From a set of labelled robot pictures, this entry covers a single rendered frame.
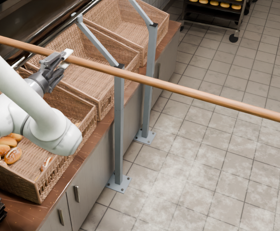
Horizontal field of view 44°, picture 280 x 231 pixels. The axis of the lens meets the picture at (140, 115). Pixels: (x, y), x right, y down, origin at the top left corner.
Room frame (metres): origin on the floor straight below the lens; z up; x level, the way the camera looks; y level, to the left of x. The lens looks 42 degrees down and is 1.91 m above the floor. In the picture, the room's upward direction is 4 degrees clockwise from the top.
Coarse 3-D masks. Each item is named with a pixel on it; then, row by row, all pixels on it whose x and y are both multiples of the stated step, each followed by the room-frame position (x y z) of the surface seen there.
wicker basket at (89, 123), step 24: (24, 72) 1.48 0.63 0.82; (48, 96) 1.44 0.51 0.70; (72, 96) 1.39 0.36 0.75; (72, 120) 1.38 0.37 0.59; (96, 120) 1.35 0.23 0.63; (24, 144) 1.18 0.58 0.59; (0, 168) 0.88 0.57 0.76; (24, 168) 1.03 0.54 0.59; (48, 168) 0.93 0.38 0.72; (24, 192) 0.86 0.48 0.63; (48, 192) 0.89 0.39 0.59
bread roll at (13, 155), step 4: (12, 148) 1.10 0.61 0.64; (16, 148) 1.10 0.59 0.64; (8, 152) 1.07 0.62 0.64; (12, 152) 1.07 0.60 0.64; (16, 152) 1.08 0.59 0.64; (20, 152) 1.10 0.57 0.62; (8, 156) 1.05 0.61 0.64; (12, 156) 1.06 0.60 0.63; (16, 156) 1.07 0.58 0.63; (20, 156) 1.08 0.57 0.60; (8, 160) 1.04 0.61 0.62; (12, 160) 1.04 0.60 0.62; (16, 160) 1.06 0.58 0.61
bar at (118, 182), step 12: (96, 0) 1.65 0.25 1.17; (132, 0) 1.90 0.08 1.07; (84, 12) 1.53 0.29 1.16; (144, 12) 1.89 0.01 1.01; (72, 24) 1.42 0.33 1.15; (156, 24) 1.86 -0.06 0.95; (48, 36) 1.26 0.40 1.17; (156, 36) 1.86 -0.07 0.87; (24, 60) 1.09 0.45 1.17; (108, 60) 1.42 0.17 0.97; (120, 84) 1.38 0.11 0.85; (120, 96) 1.38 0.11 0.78; (120, 108) 1.38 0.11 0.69; (144, 108) 1.85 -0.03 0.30; (120, 120) 1.38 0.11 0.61; (144, 120) 1.84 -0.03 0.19; (120, 132) 1.38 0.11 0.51; (144, 132) 1.84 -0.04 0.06; (120, 144) 1.38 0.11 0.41; (120, 156) 1.39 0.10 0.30; (120, 168) 1.39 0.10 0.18; (108, 180) 1.42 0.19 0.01; (120, 180) 1.39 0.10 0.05; (120, 192) 1.33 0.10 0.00
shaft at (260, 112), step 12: (0, 36) 1.18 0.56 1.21; (24, 48) 1.12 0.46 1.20; (36, 48) 1.11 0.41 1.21; (72, 60) 1.06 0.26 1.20; (84, 60) 1.05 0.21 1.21; (108, 72) 1.00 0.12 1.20; (120, 72) 0.99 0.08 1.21; (132, 72) 0.99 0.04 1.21; (156, 84) 0.94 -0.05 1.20; (168, 84) 0.94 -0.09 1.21; (192, 96) 0.90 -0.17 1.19; (204, 96) 0.89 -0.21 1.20; (216, 96) 0.89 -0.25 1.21; (240, 108) 0.85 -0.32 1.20; (252, 108) 0.84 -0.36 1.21; (276, 120) 0.81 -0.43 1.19
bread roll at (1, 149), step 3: (0, 144) 1.11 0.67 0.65; (0, 147) 1.09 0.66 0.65; (3, 147) 1.10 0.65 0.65; (6, 147) 1.10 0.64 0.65; (9, 147) 1.11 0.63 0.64; (0, 150) 1.08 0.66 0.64; (3, 150) 1.08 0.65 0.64; (6, 150) 1.09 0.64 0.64; (0, 153) 1.07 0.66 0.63; (3, 153) 1.08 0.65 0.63; (0, 156) 1.07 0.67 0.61
